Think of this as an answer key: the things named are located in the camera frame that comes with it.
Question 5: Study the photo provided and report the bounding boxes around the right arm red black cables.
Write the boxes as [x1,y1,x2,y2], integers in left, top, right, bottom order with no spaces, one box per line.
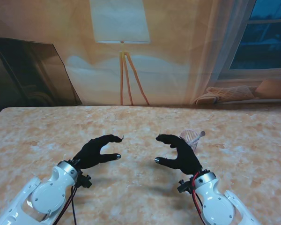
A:
[191,172,206,225]

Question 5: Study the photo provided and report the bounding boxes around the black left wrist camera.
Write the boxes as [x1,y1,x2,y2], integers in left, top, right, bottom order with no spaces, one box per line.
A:
[78,173,92,189]

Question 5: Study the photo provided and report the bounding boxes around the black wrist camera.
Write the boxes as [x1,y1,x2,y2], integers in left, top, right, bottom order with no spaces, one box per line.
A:
[177,179,194,194]
[78,173,92,189]

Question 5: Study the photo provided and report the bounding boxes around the printed room backdrop cloth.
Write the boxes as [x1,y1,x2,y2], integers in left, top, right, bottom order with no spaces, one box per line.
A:
[0,0,281,107]

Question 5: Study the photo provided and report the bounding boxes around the white handled makeup brush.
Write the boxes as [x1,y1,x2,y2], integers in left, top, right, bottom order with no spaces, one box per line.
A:
[191,131,206,143]

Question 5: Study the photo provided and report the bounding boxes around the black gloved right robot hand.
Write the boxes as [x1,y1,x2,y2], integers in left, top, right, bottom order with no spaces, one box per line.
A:
[154,134,203,176]

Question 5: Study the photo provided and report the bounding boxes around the pink wire brush holder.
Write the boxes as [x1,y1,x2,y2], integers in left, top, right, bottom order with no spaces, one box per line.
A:
[179,129,200,152]

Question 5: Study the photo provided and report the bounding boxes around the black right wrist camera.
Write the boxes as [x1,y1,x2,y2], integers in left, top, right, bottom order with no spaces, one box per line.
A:
[177,179,194,194]

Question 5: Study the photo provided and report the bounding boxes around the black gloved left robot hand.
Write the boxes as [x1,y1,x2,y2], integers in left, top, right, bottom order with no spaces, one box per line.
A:
[72,134,122,170]

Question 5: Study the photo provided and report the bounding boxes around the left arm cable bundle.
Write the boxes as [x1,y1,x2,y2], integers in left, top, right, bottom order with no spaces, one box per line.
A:
[41,185,81,225]

